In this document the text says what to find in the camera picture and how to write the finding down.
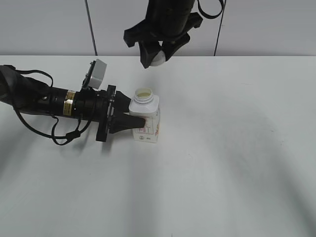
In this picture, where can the white square plastic bottle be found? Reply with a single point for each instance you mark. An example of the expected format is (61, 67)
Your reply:
(145, 104)

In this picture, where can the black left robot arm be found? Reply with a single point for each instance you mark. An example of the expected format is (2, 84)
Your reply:
(27, 95)

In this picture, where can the white ribbed bottle cap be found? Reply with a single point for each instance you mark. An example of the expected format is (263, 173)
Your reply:
(158, 59)

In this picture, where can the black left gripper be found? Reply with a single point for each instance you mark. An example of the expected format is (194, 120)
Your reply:
(93, 106)

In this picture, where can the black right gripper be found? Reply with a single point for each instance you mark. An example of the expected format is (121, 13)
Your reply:
(167, 21)

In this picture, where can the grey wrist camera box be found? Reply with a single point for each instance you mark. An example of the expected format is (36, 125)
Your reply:
(95, 75)

